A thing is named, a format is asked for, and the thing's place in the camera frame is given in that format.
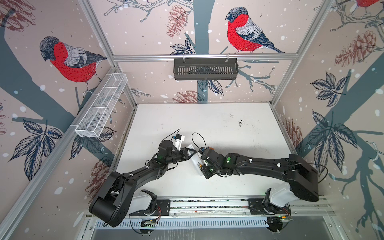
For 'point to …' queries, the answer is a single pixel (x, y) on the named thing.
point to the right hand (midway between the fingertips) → (200, 172)
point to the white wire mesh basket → (101, 105)
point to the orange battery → (211, 148)
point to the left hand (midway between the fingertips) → (195, 153)
